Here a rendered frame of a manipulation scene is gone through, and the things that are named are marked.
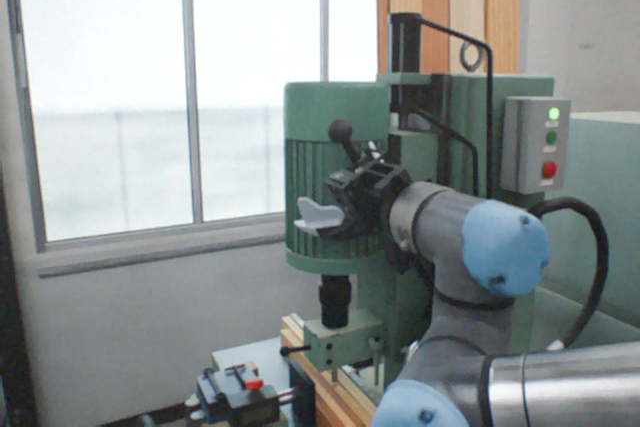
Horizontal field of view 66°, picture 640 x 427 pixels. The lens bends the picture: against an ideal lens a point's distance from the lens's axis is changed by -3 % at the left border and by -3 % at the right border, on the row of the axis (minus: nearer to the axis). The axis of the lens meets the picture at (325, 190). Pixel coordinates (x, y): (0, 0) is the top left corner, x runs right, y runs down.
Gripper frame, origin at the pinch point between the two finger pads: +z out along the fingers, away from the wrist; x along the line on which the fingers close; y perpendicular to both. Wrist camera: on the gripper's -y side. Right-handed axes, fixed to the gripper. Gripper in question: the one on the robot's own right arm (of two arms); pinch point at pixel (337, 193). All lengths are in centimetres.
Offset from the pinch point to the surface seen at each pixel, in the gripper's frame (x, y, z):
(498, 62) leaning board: -151, -68, 133
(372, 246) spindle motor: -1.7, -14.0, 4.8
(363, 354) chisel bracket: 9.4, -33.5, 9.1
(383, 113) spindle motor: -15.0, 3.2, 5.1
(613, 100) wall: -200, -123, 115
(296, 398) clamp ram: 23.6, -31.9, 10.8
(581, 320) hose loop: -31, -60, -1
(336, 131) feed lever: -3.7, 8.7, -2.7
